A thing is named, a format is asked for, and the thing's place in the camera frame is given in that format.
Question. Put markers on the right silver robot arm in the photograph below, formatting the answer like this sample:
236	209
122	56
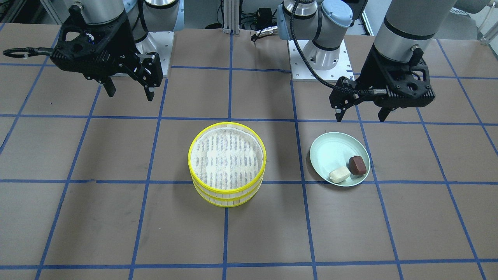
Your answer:
145	16

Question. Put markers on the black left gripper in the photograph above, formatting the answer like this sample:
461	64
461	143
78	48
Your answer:
368	77

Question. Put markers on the aluminium frame post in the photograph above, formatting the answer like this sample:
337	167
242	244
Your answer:
231	17

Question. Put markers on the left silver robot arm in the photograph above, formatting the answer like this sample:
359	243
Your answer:
325	22

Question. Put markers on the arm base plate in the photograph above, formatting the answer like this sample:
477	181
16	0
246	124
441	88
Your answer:
161	43
329	65

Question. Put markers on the white steamed bun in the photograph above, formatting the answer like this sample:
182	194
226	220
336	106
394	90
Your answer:
339	175

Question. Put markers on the yellow steamer layer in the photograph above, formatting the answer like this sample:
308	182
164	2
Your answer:
228	199
227	157

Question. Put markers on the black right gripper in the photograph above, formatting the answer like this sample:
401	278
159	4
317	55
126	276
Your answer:
125	39

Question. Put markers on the light green plate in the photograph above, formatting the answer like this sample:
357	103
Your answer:
333	150

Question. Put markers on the brown steamed bun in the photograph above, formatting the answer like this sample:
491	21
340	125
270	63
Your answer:
357	166

